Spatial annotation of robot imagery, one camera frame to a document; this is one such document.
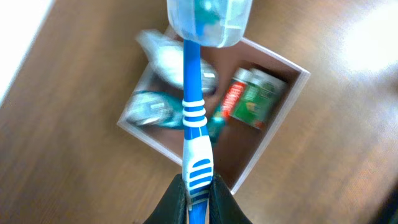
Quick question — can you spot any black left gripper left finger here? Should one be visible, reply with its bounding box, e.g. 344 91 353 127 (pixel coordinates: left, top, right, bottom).
144 174 187 224

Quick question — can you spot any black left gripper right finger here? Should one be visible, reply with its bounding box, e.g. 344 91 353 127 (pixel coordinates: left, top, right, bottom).
209 173 252 224

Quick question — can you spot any green white soap packet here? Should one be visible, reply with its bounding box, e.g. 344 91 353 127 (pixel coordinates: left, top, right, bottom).
231 68 287 129

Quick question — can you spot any clear spray bottle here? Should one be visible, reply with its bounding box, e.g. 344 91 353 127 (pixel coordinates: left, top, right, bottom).
137 29 218 95

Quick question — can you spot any blue white toothbrush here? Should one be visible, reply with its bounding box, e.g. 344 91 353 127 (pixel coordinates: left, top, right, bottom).
167 0 252 224

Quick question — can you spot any teal mouthwash bottle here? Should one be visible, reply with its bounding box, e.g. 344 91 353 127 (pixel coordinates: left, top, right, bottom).
123 90 227 145

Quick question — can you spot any white pink open box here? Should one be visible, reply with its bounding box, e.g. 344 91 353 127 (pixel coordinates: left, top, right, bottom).
117 38 310 194

